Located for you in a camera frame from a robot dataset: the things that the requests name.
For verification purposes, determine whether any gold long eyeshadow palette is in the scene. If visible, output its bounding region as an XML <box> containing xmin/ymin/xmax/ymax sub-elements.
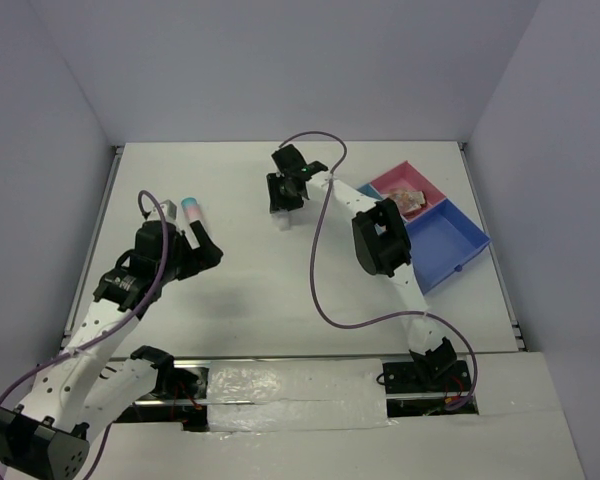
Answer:
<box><xmin>409</xmin><ymin>191</ymin><xmax>427</xmax><ymax>210</ymax></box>

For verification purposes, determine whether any dark blue organizer bin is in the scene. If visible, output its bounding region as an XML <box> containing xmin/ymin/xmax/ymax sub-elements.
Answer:
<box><xmin>405</xmin><ymin>199</ymin><xmax>490</xmax><ymax>295</ymax></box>

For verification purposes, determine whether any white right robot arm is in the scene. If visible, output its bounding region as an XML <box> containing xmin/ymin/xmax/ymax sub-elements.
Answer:
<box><xmin>266</xmin><ymin>144</ymin><xmax>457</xmax><ymax>391</ymax></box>

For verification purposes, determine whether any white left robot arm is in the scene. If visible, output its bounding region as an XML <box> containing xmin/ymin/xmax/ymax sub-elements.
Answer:
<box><xmin>0</xmin><ymin>220</ymin><xmax>223</xmax><ymax>479</ymax></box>

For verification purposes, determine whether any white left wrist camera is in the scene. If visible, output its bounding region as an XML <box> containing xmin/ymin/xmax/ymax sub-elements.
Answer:
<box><xmin>148</xmin><ymin>200</ymin><xmax>178</xmax><ymax>225</ymax></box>

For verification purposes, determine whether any light blue organizer bin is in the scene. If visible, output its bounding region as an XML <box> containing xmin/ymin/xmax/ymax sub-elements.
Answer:
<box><xmin>358</xmin><ymin>183</ymin><xmax>382</xmax><ymax>201</ymax></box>

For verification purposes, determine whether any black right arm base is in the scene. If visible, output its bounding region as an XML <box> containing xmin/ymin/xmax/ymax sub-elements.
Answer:
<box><xmin>375</xmin><ymin>359</ymin><xmax>478</xmax><ymax>418</ymax></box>

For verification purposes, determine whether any white tube blue print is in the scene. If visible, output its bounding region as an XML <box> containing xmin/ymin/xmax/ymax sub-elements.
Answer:
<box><xmin>272</xmin><ymin>210</ymin><xmax>292</xmax><ymax>231</ymax></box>

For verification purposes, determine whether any pink blue gradient bottle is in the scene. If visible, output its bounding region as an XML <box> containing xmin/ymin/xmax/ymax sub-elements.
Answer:
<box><xmin>181</xmin><ymin>197</ymin><xmax>208</xmax><ymax>250</ymax></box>

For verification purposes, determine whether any peach square compact box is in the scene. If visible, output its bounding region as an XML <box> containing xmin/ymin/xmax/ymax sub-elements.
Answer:
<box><xmin>388</xmin><ymin>189</ymin><xmax>419</xmax><ymax>216</ymax></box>

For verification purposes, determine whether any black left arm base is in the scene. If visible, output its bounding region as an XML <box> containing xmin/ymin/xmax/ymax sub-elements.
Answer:
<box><xmin>115</xmin><ymin>346</ymin><xmax>209</xmax><ymax>432</ymax></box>

